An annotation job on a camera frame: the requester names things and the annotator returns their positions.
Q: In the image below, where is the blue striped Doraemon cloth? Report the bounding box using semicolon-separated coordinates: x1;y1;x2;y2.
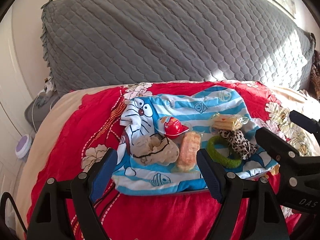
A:
112;84;276;196

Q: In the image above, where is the leopard print scrunchie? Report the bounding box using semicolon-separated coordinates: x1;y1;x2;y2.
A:
219;129;258;160

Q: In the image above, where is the grey quilted headboard cover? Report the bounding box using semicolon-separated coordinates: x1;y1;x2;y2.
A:
41;0;316;94

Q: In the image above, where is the yellow rice cake snack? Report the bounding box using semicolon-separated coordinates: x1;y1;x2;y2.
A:
210;113;249;131

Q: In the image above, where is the purple white round device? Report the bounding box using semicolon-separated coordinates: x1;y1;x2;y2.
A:
15;134;33;159

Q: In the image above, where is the green fuzzy hair tie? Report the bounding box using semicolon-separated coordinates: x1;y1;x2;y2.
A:
206;135;243;169

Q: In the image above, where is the red floral bedspread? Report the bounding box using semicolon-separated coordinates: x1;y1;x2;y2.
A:
18;81;319;239

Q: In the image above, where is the Kinder Joy egg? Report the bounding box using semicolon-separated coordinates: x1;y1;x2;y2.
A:
155;116;189;140

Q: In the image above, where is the grey shallow tray box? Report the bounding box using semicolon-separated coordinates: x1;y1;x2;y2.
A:
175;171;280;195

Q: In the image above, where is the beige organza scrunchie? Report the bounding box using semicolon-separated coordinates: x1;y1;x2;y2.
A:
130;134;180;166

